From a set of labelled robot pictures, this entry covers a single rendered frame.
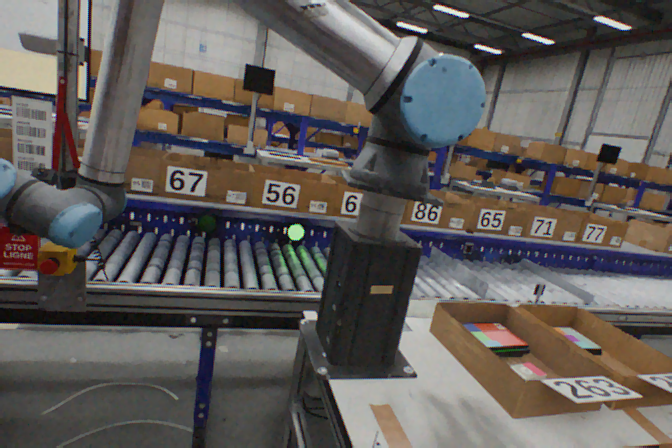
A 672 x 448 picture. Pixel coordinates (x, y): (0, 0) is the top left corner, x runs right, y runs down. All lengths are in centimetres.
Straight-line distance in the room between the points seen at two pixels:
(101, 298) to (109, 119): 61
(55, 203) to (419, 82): 67
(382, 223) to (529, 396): 51
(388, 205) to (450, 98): 31
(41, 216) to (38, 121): 44
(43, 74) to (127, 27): 48
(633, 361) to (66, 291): 170
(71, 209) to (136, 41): 35
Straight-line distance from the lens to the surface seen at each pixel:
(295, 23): 72
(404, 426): 91
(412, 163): 88
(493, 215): 233
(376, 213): 91
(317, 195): 186
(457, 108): 70
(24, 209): 88
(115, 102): 93
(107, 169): 95
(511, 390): 105
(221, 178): 180
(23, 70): 136
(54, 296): 137
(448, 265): 195
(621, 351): 159
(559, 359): 132
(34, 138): 127
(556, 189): 876
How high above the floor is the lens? 131
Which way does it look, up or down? 14 degrees down
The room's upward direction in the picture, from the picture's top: 11 degrees clockwise
